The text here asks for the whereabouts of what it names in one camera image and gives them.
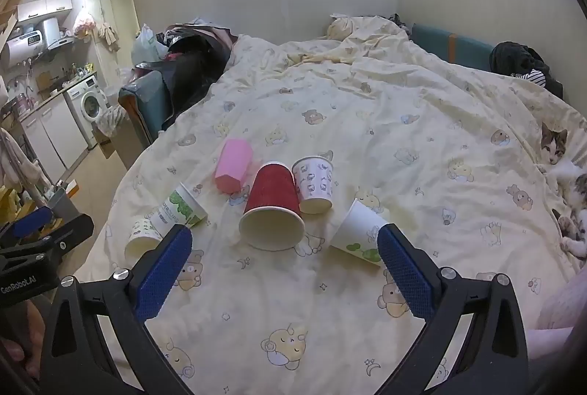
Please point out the tall white cabinet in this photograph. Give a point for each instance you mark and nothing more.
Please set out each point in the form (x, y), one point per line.
(98, 7)

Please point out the white plastic bag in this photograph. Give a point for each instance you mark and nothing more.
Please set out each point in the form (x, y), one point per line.
(147, 43)

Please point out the white cup with cartoon print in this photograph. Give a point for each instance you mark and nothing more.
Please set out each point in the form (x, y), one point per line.
(314, 184)

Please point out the beige hanging cloth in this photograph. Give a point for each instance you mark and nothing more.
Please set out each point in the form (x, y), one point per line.
(108, 36)

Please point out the striped cloth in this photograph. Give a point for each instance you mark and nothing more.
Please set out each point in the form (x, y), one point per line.
(534, 77)

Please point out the cardboard box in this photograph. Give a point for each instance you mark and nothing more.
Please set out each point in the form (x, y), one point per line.
(106, 146)

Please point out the tabby and white cat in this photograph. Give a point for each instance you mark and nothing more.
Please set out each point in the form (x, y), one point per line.
(554, 146)

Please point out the person's leg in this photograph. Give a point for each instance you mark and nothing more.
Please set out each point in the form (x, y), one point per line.
(562, 308)

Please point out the small white paper cup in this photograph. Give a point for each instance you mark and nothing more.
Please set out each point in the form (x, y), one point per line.
(141, 238)

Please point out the white kitchen base cabinet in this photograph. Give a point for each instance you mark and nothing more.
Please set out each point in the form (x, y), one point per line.
(50, 138)

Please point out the grey bin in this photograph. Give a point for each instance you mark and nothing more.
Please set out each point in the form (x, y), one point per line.
(64, 202)

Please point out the white cup with green label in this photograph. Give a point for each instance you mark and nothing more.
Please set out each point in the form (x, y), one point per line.
(181, 209)

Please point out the pink plastic cup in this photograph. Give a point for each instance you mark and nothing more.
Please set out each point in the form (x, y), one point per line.
(234, 165)

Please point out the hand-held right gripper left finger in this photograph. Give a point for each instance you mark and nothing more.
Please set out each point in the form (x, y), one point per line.
(166, 269)

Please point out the person's left hand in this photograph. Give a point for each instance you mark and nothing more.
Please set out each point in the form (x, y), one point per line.
(32, 340)

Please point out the teal headboard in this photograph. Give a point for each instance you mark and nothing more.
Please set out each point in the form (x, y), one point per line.
(458, 44)

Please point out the black bag pile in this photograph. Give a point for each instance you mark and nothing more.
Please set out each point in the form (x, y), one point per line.
(192, 65)

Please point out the yellow pillow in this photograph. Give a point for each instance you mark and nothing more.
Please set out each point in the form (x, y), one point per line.
(341, 27)

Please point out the white washing machine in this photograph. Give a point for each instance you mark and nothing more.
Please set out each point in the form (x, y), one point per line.
(87, 104)

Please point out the pink hanging bag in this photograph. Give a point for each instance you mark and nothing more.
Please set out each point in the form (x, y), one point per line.
(85, 24)

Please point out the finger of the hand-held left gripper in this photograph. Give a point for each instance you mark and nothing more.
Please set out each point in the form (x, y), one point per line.
(69, 234)
(33, 222)

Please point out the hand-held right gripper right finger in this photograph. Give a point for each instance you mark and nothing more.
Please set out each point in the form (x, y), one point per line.
(406, 271)

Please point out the dark clothes pile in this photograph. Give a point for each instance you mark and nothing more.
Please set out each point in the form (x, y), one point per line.
(518, 58)

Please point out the white water heater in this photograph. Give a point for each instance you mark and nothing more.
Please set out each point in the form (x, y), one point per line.
(20, 50)

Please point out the white wall cabinet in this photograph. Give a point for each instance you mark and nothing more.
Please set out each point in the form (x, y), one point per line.
(45, 7)

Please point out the white kitchen appliance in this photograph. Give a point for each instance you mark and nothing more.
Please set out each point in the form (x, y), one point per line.
(50, 30)

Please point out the yellow printed blanket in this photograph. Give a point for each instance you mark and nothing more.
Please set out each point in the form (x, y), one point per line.
(367, 124)

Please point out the red paper cup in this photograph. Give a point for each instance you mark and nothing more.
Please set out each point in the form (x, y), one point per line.
(271, 211)

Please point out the white cup with green leaves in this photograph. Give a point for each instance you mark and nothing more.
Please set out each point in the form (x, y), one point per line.
(355, 232)

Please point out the teal bed frame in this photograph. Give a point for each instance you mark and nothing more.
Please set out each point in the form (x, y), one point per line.
(144, 104)

